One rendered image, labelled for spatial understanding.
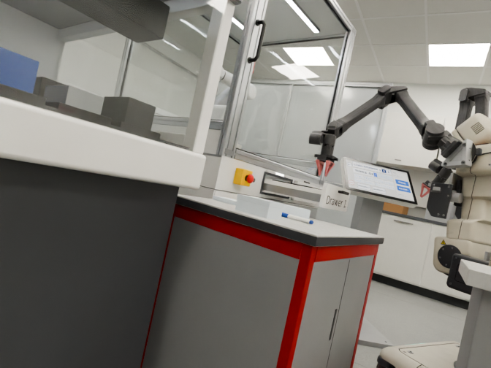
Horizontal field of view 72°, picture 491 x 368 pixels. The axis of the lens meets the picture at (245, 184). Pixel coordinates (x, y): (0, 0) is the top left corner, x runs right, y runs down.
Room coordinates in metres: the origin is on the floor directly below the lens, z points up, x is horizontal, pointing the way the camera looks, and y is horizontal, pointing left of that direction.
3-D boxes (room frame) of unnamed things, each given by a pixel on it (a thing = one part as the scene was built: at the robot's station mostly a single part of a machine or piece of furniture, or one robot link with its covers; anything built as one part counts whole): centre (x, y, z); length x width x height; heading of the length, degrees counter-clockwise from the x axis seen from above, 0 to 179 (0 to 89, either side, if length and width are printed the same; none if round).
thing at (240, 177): (1.49, 0.01, 0.88); 0.07 x 0.05 x 0.07; 142
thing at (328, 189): (1.57, -0.43, 0.87); 0.29 x 0.02 x 0.11; 142
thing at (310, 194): (1.70, -0.26, 0.86); 0.40 x 0.26 x 0.06; 52
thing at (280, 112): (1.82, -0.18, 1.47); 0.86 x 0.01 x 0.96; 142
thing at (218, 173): (2.09, 0.18, 0.87); 1.02 x 0.95 x 0.14; 142
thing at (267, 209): (1.07, -0.06, 0.79); 0.13 x 0.09 x 0.05; 53
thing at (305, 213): (1.42, -0.23, 0.78); 0.12 x 0.08 x 0.04; 84
